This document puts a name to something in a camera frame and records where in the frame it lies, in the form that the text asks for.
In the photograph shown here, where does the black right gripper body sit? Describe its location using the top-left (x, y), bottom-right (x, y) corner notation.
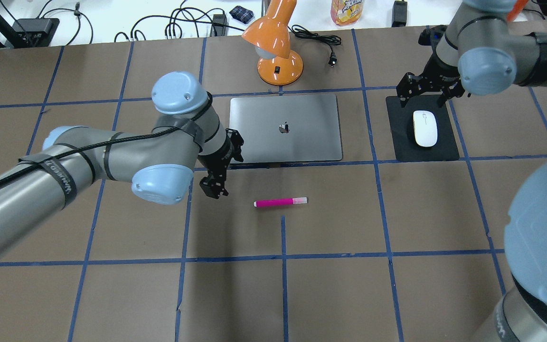
top-left (396, 57), bottom-right (465, 99)

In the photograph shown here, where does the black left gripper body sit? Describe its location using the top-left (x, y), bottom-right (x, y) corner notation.
top-left (199, 128), bottom-right (245, 178)

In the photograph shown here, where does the white computer mouse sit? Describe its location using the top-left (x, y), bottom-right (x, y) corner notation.
top-left (412, 110), bottom-right (438, 148)

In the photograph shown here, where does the pink marker pen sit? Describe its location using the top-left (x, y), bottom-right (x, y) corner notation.
top-left (253, 197), bottom-right (309, 208)

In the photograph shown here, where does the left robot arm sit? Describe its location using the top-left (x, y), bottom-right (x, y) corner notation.
top-left (0, 71), bottom-right (245, 258)

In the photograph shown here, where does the black mousepad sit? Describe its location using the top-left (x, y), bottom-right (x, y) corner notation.
top-left (386, 95), bottom-right (460, 162)

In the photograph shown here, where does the black power adapter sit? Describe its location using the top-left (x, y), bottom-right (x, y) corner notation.
top-left (391, 0), bottom-right (408, 28)

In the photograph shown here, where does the silver laptop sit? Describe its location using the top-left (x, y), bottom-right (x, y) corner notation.
top-left (229, 93), bottom-right (343, 164)

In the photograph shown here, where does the yellow drink bottle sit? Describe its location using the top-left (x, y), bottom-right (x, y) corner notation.
top-left (330, 0), bottom-right (364, 26)

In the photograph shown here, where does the orange desk lamp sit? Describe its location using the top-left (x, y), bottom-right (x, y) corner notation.
top-left (242, 0), bottom-right (304, 86)

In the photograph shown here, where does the dark blue small pouch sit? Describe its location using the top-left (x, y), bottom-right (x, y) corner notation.
top-left (229, 6), bottom-right (255, 24)

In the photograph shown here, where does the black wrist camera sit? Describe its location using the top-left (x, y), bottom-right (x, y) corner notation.
top-left (417, 25), bottom-right (448, 48)

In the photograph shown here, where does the black lamp power cable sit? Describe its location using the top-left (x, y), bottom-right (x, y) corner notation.
top-left (291, 24), bottom-right (342, 67)

